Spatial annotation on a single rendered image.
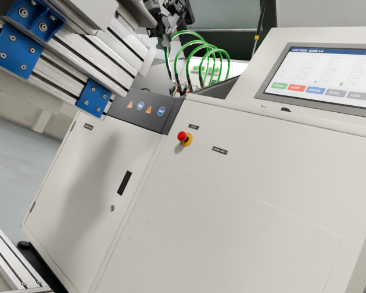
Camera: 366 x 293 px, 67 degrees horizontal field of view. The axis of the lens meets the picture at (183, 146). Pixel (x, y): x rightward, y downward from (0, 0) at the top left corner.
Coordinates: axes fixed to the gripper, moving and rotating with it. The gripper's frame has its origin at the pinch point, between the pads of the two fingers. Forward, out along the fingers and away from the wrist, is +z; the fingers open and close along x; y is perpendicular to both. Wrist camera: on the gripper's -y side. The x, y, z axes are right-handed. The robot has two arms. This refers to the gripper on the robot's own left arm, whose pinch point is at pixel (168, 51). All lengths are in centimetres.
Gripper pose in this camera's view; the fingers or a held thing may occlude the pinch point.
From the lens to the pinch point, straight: 151.1
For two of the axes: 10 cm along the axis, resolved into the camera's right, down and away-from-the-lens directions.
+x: 6.5, -0.2, -7.6
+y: -7.0, 3.6, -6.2
